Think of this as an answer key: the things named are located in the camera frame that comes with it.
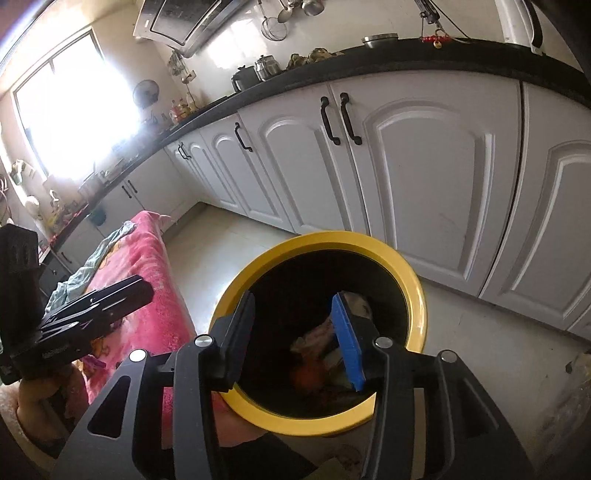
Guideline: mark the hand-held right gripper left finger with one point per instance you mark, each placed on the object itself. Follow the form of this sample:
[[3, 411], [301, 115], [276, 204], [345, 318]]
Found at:
[[238, 341]]

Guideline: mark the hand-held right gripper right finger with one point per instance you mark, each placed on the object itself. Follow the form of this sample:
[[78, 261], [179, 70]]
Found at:
[[348, 341]]

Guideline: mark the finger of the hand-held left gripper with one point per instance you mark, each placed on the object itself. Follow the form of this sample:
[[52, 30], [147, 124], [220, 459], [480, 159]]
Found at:
[[18, 258], [106, 302]]

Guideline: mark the pink wrapper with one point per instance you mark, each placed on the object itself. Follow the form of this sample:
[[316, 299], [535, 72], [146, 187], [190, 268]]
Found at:
[[318, 337]]

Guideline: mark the red orange packet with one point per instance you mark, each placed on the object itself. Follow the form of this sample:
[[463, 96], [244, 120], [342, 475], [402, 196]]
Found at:
[[307, 376]]

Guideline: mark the yellow rimmed trash bin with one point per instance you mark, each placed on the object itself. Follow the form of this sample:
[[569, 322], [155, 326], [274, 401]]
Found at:
[[406, 286]]

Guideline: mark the person's left forearm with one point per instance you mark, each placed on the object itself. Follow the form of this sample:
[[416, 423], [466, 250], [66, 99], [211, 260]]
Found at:
[[9, 415]]

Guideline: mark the person's left hand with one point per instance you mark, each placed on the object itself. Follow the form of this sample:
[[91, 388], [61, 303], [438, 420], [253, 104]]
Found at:
[[37, 397]]

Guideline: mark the light blue cloth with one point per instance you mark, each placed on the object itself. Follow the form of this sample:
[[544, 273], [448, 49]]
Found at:
[[78, 279]]

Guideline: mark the pink printed blanket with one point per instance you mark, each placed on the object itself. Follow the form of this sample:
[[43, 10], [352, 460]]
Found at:
[[138, 258]]

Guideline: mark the blue hanging bin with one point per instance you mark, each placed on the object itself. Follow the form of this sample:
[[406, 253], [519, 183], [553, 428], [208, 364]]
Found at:
[[96, 217]]

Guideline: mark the steel cooking pot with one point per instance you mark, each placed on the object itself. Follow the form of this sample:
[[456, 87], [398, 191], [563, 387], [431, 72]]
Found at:
[[91, 184]]

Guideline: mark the black round seat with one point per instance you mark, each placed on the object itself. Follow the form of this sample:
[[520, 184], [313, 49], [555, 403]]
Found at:
[[277, 461]]

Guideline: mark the kitchen window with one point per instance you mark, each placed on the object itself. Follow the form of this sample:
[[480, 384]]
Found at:
[[78, 101]]

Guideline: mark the white lower cabinets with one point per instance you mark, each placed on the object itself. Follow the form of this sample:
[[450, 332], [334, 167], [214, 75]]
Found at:
[[415, 175]]

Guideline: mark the group of condiment bottles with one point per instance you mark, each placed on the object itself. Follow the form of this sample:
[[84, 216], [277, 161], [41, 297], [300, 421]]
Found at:
[[183, 109]]

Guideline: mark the round hanging strainer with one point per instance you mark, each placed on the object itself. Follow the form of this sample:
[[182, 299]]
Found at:
[[146, 93]]

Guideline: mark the clear plastic bag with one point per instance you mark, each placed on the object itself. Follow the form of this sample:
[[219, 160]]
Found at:
[[570, 406]]

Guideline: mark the hanging kitchen tools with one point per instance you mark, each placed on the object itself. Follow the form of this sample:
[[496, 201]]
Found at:
[[180, 67]]

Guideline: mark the black lidded pot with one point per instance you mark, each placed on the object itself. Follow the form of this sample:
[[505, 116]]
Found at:
[[244, 78]]

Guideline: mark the pile of ginger roots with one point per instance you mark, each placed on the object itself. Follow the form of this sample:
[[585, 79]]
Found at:
[[314, 57]]

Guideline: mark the black range hood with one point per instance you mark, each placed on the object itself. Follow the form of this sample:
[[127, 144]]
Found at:
[[194, 23]]

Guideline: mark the steel bowl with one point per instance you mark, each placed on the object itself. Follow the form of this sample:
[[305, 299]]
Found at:
[[379, 40]]

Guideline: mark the red bead charm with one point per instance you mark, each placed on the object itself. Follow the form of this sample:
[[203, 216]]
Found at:
[[435, 40]]

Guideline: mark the steel ladle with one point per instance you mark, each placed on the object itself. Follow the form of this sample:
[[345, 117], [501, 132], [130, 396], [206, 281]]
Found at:
[[285, 13], [311, 7]]

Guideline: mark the white electric kettle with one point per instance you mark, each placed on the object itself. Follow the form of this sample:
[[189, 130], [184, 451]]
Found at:
[[512, 23]]

